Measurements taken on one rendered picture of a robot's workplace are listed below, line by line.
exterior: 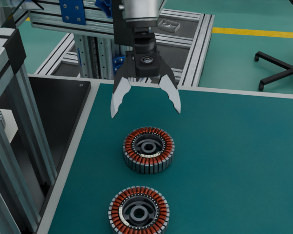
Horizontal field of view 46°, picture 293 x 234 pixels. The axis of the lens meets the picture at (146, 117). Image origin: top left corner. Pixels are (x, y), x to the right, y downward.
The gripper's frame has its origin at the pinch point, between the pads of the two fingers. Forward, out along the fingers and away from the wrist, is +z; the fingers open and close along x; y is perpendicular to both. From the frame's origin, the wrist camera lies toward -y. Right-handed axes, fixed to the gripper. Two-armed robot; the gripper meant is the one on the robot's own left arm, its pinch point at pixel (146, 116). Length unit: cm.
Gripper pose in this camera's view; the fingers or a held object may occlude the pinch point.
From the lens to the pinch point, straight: 75.1
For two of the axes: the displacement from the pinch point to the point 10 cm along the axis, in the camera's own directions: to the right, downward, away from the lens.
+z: 0.5, 9.7, 2.5
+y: -0.9, -2.5, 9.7
